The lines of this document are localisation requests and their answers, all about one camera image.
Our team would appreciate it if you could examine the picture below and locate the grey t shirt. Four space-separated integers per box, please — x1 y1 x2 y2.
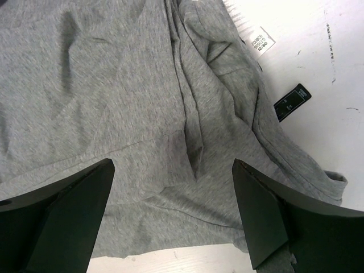
1 1 347 258

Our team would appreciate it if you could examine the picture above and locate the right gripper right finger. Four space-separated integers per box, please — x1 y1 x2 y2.
232 159 363 272

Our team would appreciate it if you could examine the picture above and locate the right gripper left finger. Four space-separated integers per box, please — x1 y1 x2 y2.
1 159 115 273

